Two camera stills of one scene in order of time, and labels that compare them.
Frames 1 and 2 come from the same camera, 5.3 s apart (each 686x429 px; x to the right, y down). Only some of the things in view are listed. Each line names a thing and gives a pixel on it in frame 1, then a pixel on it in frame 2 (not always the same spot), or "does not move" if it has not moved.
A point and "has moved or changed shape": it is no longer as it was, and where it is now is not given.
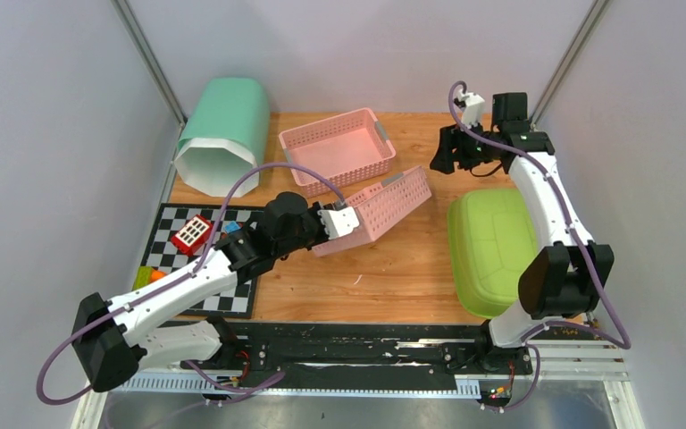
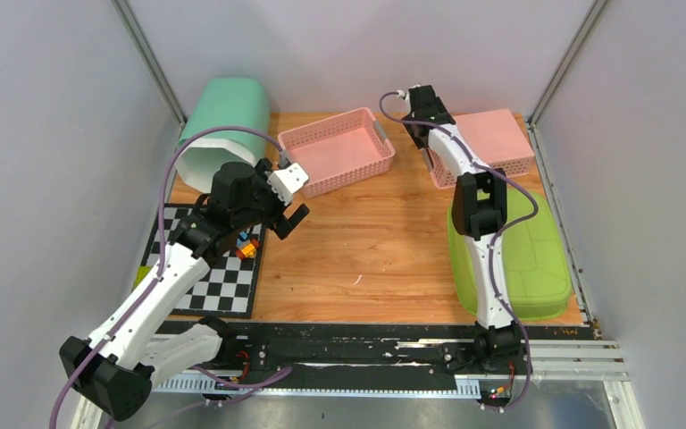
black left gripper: (313, 212) -> (277, 222)
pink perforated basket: (379, 210) has moved or changed shape
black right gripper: (450, 138) -> (420, 144)
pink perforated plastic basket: (345, 149) does not move
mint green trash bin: (227, 134) does not move
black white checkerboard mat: (164, 256) does not move
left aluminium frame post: (150, 59) does not move
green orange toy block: (146, 274) does not move
